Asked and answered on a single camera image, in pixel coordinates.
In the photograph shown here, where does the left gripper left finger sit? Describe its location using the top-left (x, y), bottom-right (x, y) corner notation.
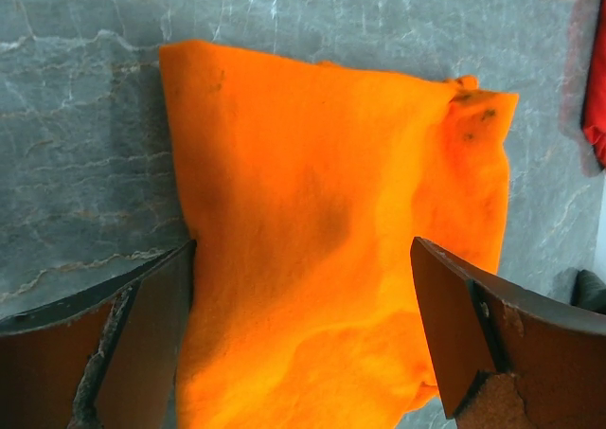
top-left (1, 241), bottom-right (196, 428)

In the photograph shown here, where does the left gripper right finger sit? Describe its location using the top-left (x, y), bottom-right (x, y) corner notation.
top-left (410, 237), bottom-right (605, 428)

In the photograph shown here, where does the orange t shirt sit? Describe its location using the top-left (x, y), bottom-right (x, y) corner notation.
top-left (159, 40), bottom-right (518, 428)

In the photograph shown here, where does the dark striped cloth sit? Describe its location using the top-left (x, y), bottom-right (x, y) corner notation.
top-left (571, 270), bottom-right (606, 315)

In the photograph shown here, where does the folded red t shirt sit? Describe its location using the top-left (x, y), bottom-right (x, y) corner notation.
top-left (582, 0), bottom-right (606, 167)

